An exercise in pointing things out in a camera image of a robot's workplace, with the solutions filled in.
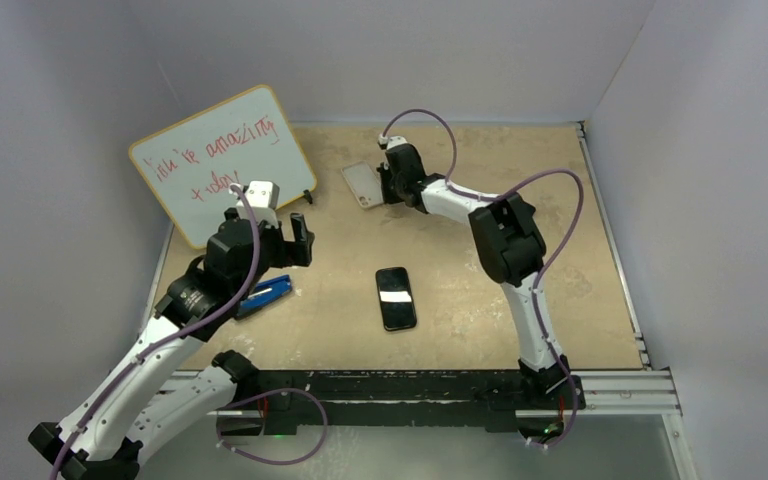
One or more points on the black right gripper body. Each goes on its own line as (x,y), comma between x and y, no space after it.
(393,178)

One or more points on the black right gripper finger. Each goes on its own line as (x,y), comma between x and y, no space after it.
(400,192)
(385,180)

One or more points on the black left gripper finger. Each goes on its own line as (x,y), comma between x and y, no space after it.
(278,253)
(301,247)

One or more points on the clear phone case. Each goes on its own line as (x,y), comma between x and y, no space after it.
(363,184)

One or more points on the black phone case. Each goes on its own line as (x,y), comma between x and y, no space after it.
(396,298)

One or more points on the black smartphone white edge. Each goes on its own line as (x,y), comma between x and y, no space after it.
(394,295)

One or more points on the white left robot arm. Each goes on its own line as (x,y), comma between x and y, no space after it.
(113,433)

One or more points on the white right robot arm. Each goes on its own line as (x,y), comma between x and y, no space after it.
(509,246)

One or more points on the yellow framed whiteboard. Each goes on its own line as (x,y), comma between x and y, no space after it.
(190,165)

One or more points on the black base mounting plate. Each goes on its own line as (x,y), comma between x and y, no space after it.
(497,401)

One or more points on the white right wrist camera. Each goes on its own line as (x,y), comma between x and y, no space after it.
(388,142)

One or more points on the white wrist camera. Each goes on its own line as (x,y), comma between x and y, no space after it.
(388,142)
(257,201)

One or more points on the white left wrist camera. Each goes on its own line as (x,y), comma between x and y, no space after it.
(257,201)

